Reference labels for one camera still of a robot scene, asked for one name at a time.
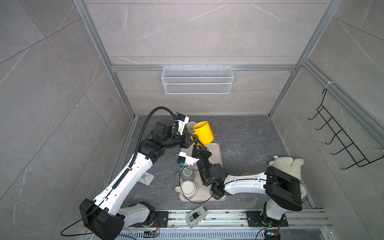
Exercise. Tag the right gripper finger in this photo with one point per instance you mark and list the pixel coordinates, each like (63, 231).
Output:
(196, 148)
(202, 147)

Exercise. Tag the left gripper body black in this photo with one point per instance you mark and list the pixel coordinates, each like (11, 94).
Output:
(180, 140)

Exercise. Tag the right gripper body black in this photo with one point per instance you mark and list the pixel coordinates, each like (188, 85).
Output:
(204, 166)

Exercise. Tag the light green mug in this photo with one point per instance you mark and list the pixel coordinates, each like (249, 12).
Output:
(190, 127)

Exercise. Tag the yellow mug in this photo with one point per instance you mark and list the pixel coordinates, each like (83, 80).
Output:
(204, 132)

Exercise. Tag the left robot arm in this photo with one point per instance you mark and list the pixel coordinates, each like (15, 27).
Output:
(103, 215)

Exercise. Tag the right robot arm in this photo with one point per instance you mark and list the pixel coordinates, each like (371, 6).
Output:
(283, 189)

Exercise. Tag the grey mug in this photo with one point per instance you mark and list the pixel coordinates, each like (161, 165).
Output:
(187, 174)

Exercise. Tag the white mug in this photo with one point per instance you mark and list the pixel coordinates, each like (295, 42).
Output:
(186, 191)

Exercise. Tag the beige plastic tray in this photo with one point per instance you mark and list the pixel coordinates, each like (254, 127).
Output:
(203, 192)

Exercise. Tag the small white plastic holder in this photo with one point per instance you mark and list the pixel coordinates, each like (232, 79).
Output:
(146, 178)

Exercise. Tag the white teddy bear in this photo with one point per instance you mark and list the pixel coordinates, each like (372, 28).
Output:
(292, 167)

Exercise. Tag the white wire mesh basket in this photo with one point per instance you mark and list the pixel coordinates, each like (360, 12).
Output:
(197, 80)

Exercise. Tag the grey camera box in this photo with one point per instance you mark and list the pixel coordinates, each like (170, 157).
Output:
(194, 217)

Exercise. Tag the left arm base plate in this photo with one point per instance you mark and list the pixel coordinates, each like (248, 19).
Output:
(158, 219)

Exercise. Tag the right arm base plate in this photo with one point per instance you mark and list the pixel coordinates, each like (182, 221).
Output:
(255, 219)

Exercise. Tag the black wire hook rack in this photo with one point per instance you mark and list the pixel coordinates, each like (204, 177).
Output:
(340, 134)

